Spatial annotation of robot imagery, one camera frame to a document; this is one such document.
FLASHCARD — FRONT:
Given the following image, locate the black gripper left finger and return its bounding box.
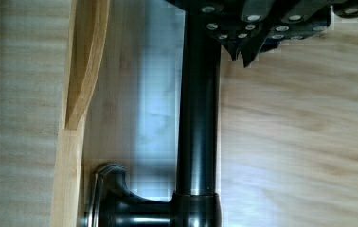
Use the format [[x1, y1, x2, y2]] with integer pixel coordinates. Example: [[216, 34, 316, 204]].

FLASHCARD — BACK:
[[200, 0, 250, 61]]

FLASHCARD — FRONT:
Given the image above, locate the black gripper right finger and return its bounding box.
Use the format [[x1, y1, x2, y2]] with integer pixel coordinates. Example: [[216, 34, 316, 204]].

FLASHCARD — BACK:
[[240, 0, 331, 67]]

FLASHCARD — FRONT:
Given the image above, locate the black metal drawer handle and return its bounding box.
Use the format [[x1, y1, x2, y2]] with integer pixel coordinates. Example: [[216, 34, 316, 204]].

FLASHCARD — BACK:
[[85, 13, 222, 227]]

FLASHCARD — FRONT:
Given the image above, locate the bamboo cutting board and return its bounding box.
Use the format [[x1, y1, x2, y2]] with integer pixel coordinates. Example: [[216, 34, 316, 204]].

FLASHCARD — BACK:
[[218, 17, 358, 227]]

